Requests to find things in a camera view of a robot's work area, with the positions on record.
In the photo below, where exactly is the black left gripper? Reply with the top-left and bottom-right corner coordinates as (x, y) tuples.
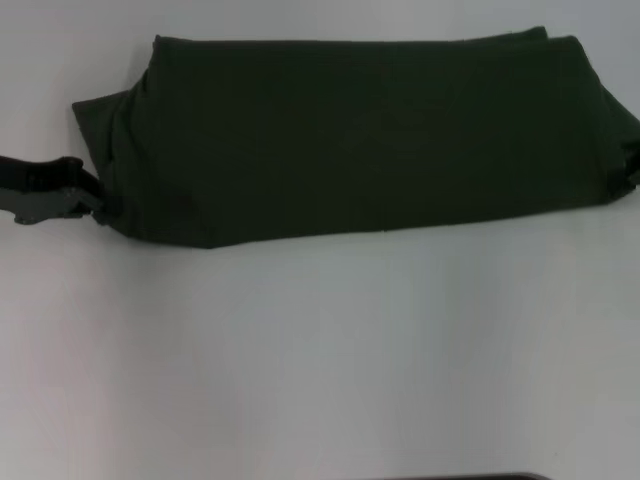
(0, 154), (109, 227)

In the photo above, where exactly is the dark green FREE t-shirt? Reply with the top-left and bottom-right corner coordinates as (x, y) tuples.
(71, 27), (640, 252)

